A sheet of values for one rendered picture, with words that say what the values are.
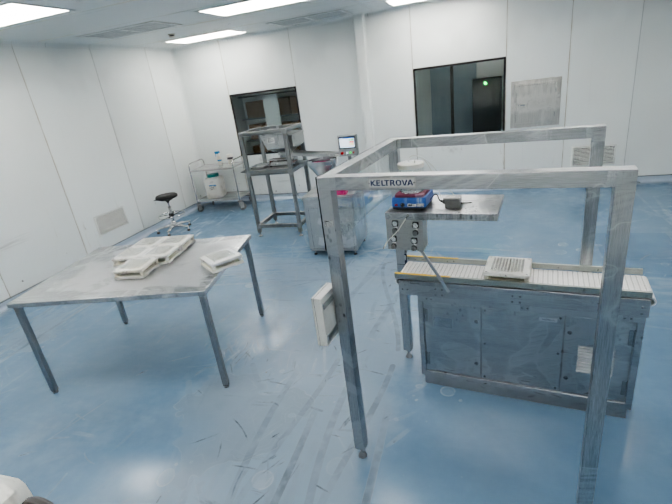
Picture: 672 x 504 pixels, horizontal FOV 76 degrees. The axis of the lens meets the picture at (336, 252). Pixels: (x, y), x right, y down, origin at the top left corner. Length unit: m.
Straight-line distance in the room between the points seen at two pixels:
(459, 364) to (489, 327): 0.36
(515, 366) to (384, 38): 5.82
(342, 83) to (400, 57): 1.03
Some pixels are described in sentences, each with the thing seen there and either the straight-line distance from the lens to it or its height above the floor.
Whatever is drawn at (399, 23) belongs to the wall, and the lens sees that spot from 7.59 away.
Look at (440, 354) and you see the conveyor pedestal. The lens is 2.99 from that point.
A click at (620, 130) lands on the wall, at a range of 7.84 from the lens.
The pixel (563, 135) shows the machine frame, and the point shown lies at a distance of 2.63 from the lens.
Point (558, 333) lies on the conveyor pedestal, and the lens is 2.79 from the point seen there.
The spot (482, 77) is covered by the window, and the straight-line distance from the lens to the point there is 7.49.
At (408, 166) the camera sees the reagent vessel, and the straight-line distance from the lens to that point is 2.50.
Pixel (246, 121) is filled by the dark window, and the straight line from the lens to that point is 8.52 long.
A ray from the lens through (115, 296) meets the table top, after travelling 3.35.
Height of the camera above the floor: 2.01
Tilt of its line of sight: 22 degrees down
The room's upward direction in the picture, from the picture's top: 8 degrees counter-clockwise
